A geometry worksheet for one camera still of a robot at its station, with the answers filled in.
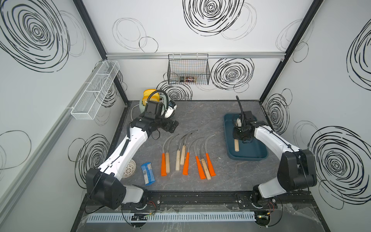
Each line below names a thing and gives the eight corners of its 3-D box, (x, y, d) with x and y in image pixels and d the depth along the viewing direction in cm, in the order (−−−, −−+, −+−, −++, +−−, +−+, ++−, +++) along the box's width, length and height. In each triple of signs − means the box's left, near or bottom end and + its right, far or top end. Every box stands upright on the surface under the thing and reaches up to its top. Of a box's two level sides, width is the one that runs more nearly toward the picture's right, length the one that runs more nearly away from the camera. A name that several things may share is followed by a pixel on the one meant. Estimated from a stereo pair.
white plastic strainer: (120, 176, 84) (117, 173, 80) (133, 161, 89) (131, 159, 86) (126, 181, 82) (124, 179, 78) (139, 166, 87) (137, 163, 84)
